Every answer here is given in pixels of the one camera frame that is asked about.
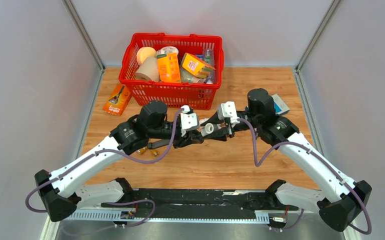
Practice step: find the red plastic shopping basket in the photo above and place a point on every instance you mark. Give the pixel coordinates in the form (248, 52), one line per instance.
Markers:
(191, 91)

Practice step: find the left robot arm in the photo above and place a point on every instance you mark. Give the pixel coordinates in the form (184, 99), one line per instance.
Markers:
(61, 192)

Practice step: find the clear plastic bottle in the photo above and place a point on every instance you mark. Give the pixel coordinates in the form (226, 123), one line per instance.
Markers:
(208, 57)

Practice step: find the orange yellow tilted box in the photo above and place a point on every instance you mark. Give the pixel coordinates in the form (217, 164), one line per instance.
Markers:
(196, 66)

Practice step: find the beige paper roll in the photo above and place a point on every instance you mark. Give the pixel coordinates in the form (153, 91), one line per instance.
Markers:
(148, 70)

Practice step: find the brass yellow faucet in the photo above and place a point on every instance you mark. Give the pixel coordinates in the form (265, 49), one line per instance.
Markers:
(143, 150)

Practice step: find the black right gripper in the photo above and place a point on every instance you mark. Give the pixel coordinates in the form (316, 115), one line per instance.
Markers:
(221, 134)

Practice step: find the white tape roll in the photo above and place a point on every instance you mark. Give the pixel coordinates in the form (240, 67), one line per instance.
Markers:
(167, 50)

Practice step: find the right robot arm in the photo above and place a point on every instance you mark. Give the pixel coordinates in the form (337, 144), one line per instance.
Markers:
(338, 200)

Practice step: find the orange tall box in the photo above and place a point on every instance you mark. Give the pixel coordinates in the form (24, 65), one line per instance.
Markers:
(169, 68)

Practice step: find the orange round sponge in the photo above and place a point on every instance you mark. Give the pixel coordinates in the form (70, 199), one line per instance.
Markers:
(143, 53)

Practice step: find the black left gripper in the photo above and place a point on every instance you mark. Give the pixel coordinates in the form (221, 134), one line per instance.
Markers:
(187, 140)

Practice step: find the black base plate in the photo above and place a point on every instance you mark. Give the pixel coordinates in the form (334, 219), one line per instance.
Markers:
(203, 203)

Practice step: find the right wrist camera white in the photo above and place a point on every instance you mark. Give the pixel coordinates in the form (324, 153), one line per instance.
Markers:
(227, 112)

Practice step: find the white plastic pipe fitting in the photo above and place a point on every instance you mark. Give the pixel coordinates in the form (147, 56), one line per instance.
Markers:
(208, 128)

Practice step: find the orange razor box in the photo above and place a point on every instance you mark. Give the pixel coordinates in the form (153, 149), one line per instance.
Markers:
(118, 100)

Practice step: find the blue white razor box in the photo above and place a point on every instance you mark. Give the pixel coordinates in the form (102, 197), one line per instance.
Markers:
(280, 106)

